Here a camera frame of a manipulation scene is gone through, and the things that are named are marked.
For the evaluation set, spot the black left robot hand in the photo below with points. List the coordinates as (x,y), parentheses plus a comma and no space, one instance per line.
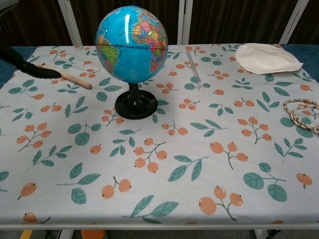
(32,68)

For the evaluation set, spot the blue world globe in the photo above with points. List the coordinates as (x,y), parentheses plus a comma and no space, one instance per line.
(129,49)

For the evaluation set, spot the wooden rolling pin stick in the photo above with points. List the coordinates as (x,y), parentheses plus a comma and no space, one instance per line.
(74,80)

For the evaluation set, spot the floral fruit print tablecloth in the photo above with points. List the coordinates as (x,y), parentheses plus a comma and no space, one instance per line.
(159,154)

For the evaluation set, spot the clear plastic tube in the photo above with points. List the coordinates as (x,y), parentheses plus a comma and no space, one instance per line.
(194,69)

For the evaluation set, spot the white table leg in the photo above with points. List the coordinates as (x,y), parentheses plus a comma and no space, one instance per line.
(260,234)
(66,234)

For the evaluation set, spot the orange object under table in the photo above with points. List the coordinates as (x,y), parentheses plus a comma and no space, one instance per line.
(93,234)

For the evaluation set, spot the white folded cloth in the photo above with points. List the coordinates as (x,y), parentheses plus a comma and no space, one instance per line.
(264,58)

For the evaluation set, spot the white screen frame post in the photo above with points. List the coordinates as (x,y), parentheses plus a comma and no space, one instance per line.
(292,22)
(184,22)
(71,22)

